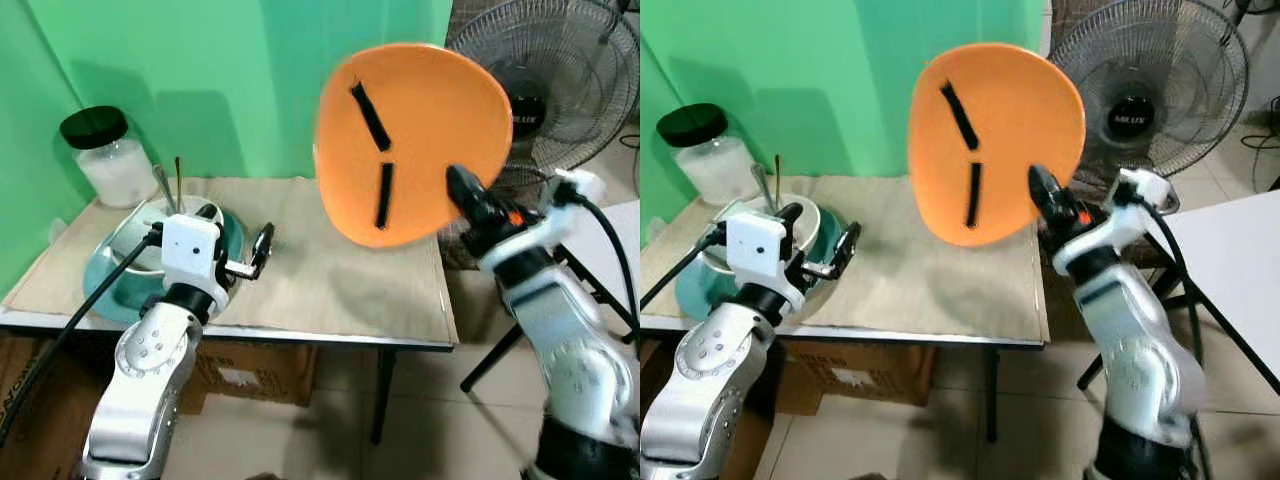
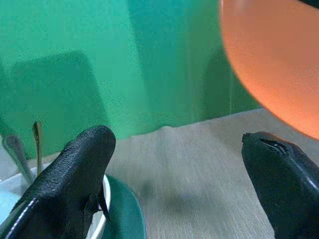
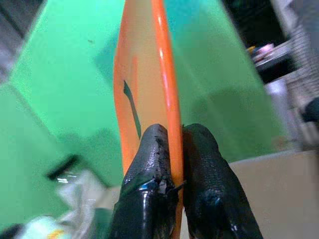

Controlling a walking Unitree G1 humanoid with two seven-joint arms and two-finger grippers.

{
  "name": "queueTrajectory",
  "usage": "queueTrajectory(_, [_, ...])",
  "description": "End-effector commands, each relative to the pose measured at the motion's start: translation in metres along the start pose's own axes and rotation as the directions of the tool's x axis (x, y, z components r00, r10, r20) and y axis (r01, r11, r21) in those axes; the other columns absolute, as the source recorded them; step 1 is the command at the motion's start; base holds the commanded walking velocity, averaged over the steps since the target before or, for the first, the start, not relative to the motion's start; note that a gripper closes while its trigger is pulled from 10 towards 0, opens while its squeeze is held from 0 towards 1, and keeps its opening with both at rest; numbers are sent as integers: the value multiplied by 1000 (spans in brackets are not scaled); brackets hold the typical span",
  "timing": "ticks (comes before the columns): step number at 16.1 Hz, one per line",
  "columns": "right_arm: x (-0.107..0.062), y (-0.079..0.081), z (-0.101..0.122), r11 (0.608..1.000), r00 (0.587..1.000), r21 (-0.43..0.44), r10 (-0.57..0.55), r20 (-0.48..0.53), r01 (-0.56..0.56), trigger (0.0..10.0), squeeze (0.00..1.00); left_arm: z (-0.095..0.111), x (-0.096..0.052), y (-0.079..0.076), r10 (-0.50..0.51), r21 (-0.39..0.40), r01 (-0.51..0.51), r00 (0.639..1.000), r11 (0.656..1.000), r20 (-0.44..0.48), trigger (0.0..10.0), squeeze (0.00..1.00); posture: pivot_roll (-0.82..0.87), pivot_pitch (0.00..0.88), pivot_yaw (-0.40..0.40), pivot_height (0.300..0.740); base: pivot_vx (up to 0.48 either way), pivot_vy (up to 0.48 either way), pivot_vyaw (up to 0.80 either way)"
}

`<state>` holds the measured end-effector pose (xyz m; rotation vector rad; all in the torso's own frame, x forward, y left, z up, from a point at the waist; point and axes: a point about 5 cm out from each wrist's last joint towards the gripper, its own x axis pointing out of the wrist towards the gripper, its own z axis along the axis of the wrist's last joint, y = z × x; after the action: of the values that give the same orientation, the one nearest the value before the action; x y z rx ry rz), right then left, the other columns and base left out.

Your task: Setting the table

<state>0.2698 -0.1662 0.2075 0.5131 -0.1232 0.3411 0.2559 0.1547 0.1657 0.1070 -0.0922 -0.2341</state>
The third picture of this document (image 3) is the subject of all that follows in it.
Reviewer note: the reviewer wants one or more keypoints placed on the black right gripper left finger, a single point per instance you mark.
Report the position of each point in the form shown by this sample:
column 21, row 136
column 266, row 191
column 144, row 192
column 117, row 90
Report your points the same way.
column 145, row 189

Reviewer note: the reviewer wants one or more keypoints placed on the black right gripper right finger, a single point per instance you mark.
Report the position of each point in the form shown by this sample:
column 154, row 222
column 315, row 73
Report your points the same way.
column 211, row 194

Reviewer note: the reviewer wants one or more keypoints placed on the orange plastic plate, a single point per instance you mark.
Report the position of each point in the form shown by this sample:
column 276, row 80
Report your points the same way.
column 147, row 82

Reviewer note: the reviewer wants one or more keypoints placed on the clear plastic bag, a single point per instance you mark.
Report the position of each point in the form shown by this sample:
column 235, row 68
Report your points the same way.
column 74, row 199

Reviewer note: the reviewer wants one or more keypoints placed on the green tablecloth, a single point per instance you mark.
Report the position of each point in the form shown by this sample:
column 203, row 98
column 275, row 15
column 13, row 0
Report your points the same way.
column 69, row 82

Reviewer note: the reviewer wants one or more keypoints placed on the dark shelf with clutter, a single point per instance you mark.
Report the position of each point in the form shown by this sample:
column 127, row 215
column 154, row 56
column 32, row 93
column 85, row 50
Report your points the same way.
column 271, row 54

